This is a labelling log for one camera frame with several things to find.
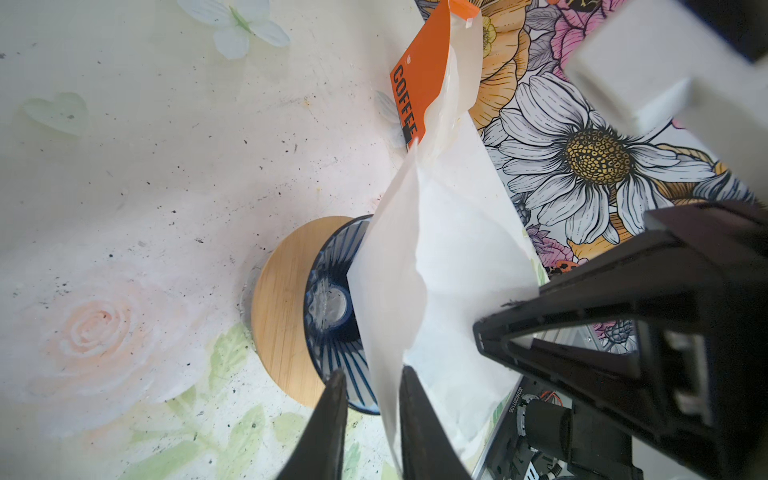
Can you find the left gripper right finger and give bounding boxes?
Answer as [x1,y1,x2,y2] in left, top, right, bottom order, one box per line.
[399,366,470,480]

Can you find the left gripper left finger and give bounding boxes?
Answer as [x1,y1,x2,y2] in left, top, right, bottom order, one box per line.
[277,369,348,480]

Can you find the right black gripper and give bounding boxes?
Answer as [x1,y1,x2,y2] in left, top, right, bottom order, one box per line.
[473,201,767,479]

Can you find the blue glass dripper cone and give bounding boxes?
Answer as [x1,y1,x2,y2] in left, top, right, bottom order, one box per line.
[303,215,380,415]

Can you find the wooden dripper ring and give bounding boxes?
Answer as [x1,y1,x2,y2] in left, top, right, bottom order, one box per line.
[250,215,355,409]

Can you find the coffee filter pack orange top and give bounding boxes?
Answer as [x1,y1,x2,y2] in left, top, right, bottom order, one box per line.
[390,1,483,149]

